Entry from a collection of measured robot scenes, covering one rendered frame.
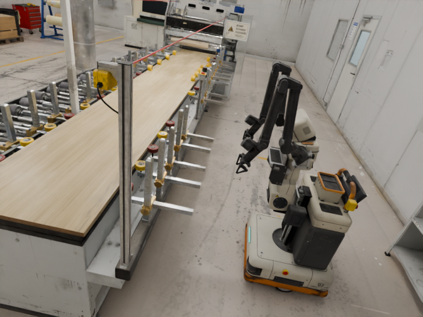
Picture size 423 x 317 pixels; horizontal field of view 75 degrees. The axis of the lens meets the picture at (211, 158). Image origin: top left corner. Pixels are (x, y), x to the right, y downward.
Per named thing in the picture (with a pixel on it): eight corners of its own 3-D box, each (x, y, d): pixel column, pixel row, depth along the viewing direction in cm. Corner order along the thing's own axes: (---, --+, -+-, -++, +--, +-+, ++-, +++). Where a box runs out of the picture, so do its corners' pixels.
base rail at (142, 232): (223, 71, 581) (223, 66, 576) (129, 281, 140) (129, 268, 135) (219, 70, 582) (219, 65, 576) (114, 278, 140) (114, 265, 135)
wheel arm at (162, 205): (192, 213, 168) (194, 208, 166) (191, 217, 165) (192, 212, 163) (124, 199, 169) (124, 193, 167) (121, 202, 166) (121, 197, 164)
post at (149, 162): (150, 222, 171) (153, 157, 147) (148, 226, 168) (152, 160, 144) (144, 221, 171) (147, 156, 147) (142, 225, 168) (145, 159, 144)
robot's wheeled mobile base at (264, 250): (311, 240, 270) (320, 222, 257) (326, 300, 215) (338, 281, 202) (244, 226, 272) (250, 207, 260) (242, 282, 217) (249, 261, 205)
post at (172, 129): (170, 182, 216) (175, 126, 191) (169, 184, 213) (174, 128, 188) (165, 180, 216) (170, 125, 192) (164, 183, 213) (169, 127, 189)
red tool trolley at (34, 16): (44, 32, 935) (40, 5, 895) (31, 34, 870) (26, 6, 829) (29, 29, 932) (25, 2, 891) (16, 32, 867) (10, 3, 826)
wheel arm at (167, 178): (200, 187, 188) (201, 182, 186) (199, 190, 185) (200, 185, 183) (138, 174, 190) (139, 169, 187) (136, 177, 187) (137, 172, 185)
